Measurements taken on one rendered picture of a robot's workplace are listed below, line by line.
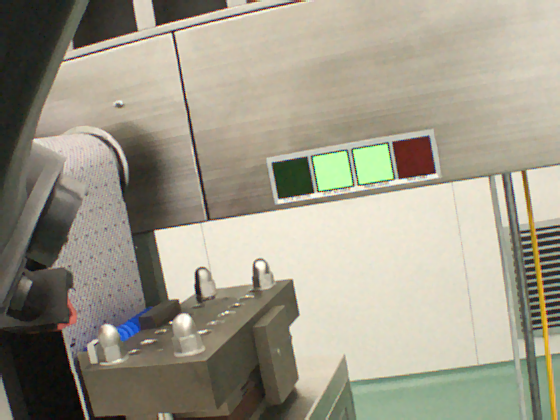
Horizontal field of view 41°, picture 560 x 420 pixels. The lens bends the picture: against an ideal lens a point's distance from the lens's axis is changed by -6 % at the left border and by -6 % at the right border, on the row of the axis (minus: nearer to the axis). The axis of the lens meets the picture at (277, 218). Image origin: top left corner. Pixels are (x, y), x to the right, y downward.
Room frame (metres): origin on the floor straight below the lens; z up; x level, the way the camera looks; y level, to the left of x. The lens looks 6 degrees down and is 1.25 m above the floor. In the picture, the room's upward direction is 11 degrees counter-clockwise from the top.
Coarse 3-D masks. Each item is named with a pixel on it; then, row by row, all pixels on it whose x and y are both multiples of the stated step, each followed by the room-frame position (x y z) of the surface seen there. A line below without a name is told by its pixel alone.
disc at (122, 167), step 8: (80, 128) 1.17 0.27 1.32; (88, 128) 1.17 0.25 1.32; (96, 128) 1.16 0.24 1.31; (96, 136) 1.16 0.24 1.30; (104, 136) 1.16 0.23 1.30; (112, 144) 1.16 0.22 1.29; (112, 152) 1.16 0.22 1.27; (120, 152) 1.15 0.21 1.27; (120, 160) 1.16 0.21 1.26; (120, 168) 1.16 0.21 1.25; (120, 176) 1.16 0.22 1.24; (128, 176) 1.16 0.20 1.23; (120, 184) 1.16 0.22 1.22
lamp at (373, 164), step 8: (360, 152) 1.13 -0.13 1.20; (368, 152) 1.12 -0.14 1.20; (376, 152) 1.12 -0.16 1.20; (384, 152) 1.12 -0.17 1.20; (360, 160) 1.13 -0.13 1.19; (368, 160) 1.13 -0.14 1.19; (376, 160) 1.12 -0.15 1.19; (384, 160) 1.12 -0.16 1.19; (360, 168) 1.13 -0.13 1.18; (368, 168) 1.13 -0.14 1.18; (376, 168) 1.12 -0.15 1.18; (384, 168) 1.12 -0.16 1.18; (360, 176) 1.13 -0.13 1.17; (368, 176) 1.13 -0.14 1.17; (376, 176) 1.12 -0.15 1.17; (384, 176) 1.12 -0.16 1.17; (392, 176) 1.12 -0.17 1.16; (360, 184) 1.13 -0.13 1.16
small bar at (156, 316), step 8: (160, 304) 1.10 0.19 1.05; (168, 304) 1.09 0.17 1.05; (176, 304) 1.11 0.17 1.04; (152, 312) 1.05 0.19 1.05; (160, 312) 1.05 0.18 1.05; (168, 312) 1.07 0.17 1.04; (176, 312) 1.10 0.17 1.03; (144, 320) 1.03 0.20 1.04; (152, 320) 1.03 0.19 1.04; (160, 320) 1.04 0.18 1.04; (144, 328) 1.03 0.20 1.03
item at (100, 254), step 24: (96, 216) 1.05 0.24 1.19; (120, 216) 1.12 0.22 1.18; (72, 240) 0.98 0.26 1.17; (96, 240) 1.04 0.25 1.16; (120, 240) 1.11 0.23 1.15; (72, 264) 0.97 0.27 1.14; (96, 264) 1.03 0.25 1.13; (120, 264) 1.09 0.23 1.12; (72, 288) 0.96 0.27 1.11; (96, 288) 1.01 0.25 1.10; (120, 288) 1.08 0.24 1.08; (96, 312) 1.00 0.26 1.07; (120, 312) 1.06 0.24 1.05; (72, 336) 0.93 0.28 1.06; (96, 336) 0.99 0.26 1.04; (72, 360) 0.92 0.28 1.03
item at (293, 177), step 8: (296, 160) 1.15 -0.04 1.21; (304, 160) 1.15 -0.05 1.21; (280, 168) 1.16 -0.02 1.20; (288, 168) 1.16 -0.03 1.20; (296, 168) 1.15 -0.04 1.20; (304, 168) 1.15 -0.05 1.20; (280, 176) 1.16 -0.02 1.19; (288, 176) 1.16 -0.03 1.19; (296, 176) 1.16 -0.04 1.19; (304, 176) 1.15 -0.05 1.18; (280, 184) 1.16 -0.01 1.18; (288, 184) 1.16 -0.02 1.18; (296, 184) 1.16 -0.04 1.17; (304, 184) 1.15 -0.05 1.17; (280, 192) 1.16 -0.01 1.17; (288, 192) 1.16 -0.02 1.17; (296, 192) 1.16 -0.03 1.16; (304, 192) 1.15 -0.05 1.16
